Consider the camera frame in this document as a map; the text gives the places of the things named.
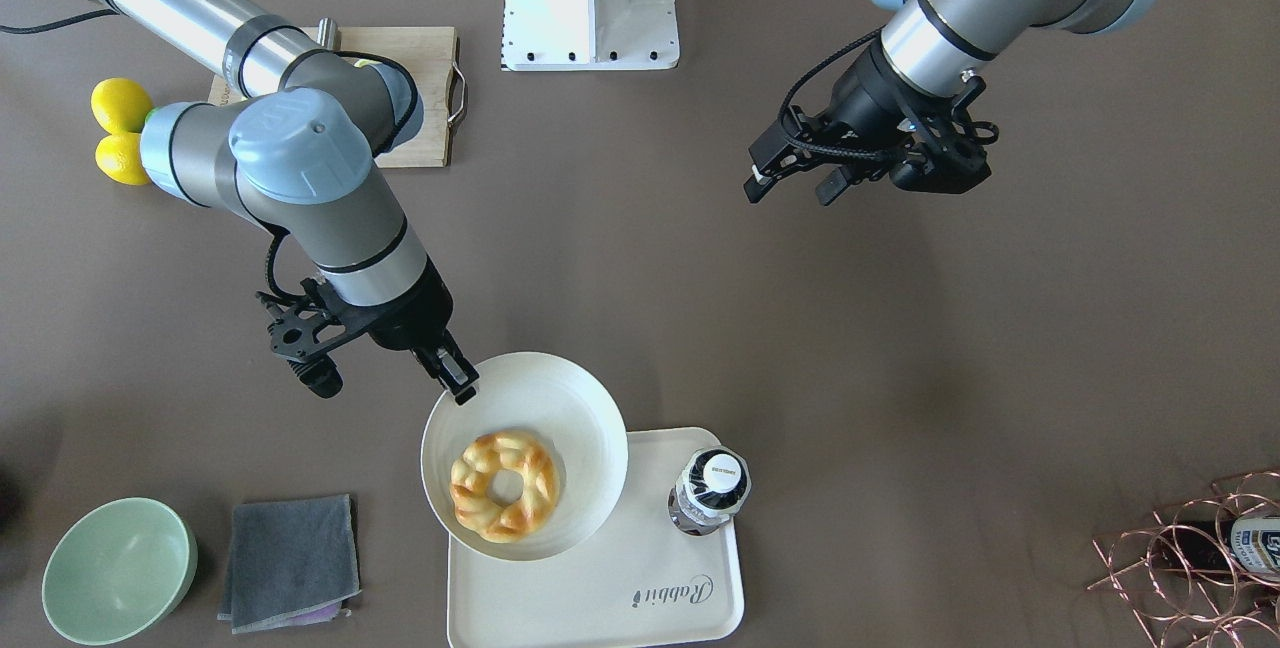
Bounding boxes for yellow lemon front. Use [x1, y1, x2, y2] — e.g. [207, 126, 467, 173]
[95, 132, 152, 186]

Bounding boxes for white round plate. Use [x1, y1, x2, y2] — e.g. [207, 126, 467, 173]
[421, 352, 628, 561]

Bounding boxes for black wrist camera mount idle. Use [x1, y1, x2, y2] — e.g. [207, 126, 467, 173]
[890, 70, 998, 193]

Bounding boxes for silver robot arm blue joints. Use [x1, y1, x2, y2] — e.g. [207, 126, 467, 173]
[93, 0, 451, 307]

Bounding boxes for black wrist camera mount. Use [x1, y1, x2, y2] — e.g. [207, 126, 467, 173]
[256, 278, 376, 398]

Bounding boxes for black gripper idle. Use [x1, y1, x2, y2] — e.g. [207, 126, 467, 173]
[744, 36, 915, 207]

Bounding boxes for braided glazed donut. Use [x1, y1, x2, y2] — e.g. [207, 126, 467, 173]
[451, 430, 561, 544]

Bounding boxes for wooden cutting board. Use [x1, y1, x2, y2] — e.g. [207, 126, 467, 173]
[206, 26, 468, 170]

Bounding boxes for copper wire bottle rack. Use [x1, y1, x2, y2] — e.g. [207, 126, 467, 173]
[1087, 467, 1279, 647]

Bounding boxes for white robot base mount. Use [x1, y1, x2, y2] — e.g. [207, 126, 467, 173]
[500, 0, 681, 70]

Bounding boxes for yellow lemon rear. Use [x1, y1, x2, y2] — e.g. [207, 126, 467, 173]
[90, 77, 155, 136]

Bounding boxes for grey folded cloth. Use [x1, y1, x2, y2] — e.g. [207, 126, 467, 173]
[218, 494, 362, 634]

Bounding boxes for steel muddler black tip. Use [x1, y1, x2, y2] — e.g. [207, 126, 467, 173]
[315, 15, 340, 51]

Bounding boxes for black gripper holding plate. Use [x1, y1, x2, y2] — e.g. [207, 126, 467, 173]
[367, 259, 479, 405]

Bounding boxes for bottle lying in rack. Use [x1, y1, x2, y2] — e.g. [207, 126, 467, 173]
[1170, 516, 1279, 581]

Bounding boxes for green ceramic bowl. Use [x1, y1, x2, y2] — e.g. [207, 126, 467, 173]
[41, 497, 198, 645]

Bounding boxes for dark tea bottle white cap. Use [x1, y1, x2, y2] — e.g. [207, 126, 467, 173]
[667, 446, 753, 537]

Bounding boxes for black cable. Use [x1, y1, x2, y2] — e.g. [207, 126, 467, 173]
[0, 8, 122, 36]

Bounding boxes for cream rabbit tray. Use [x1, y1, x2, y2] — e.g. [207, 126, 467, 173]
[445, 426, 746, 647]

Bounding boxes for yellow lemon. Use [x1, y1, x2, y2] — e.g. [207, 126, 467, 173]
[90, 77, 155, 136]
[95, 132, 152, 186]

